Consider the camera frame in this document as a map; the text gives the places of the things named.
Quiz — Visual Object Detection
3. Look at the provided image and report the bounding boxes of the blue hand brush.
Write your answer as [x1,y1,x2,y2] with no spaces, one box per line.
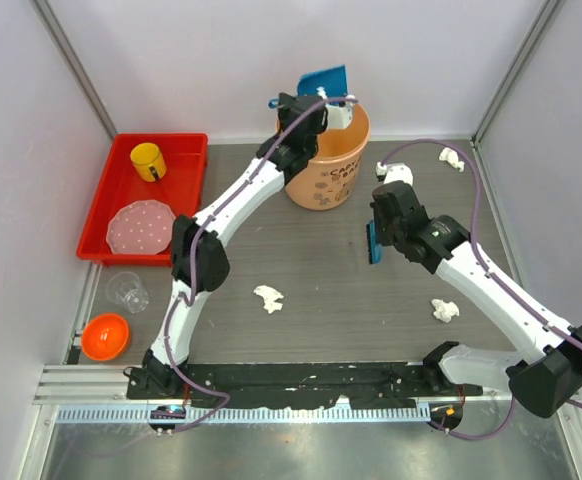
[365,220,383,265]

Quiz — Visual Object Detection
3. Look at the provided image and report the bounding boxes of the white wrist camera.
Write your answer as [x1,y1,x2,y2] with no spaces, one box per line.
[375,162,414,186]
[325,95,356,130]

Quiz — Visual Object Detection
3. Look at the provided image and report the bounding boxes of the paper scrap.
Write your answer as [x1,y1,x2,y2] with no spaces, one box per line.
[253,285,285,314]

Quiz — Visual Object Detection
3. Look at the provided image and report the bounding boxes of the red plastic tray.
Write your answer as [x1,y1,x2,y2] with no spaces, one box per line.
[76,133,208,267]

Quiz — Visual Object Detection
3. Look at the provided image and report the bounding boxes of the pink dotted plate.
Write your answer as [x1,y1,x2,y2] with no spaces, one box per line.
[106,200,176,255]

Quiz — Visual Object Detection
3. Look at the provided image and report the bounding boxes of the purple cable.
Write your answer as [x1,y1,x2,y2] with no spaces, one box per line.
[163,96,360,434]
[376,138,582,442]

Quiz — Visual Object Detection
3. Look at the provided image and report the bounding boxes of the clear plastic cup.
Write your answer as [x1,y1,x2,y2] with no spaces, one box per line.
[105,271,149,314]

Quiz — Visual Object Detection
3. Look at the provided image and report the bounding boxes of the blue plastic dustpan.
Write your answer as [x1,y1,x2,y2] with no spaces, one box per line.
[285,65,349,113]

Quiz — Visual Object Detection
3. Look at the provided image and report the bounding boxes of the orange plastic waste bin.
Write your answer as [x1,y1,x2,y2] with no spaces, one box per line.
[285,105,370,211]

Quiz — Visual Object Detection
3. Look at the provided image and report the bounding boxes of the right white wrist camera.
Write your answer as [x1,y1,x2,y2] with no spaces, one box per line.
[375,162,414,186]

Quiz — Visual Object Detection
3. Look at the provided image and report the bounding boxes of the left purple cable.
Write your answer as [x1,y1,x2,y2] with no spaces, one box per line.
[163,96,360,434]

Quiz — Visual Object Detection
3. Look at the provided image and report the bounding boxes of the paper scrap far right corner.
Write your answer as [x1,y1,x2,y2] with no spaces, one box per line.
[438,147,465,172]

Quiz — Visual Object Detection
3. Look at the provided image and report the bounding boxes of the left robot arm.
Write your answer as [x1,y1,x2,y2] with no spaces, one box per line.
[127,93,328,399]

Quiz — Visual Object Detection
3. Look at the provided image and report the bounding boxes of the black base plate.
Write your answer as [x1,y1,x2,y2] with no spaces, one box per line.
[125,360,484,411]

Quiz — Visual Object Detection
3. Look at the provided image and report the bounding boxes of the yellow mug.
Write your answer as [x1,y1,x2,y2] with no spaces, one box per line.
[130,142,167,182]

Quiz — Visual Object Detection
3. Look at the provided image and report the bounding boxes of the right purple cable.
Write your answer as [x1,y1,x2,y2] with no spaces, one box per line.
[376,138,582,442]

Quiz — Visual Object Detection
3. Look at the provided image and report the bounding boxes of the paper scrap under right arm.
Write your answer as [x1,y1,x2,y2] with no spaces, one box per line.
[431,299,460,323]

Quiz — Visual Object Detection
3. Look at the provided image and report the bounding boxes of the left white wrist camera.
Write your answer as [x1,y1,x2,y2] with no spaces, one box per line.
[325,95,356,130]

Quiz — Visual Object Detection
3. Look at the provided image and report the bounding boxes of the orange plastic bowl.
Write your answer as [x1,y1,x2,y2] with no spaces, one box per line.
[80,313,130,362]

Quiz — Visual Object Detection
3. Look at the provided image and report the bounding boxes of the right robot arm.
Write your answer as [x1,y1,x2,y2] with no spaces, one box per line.
[368,180,582,418]

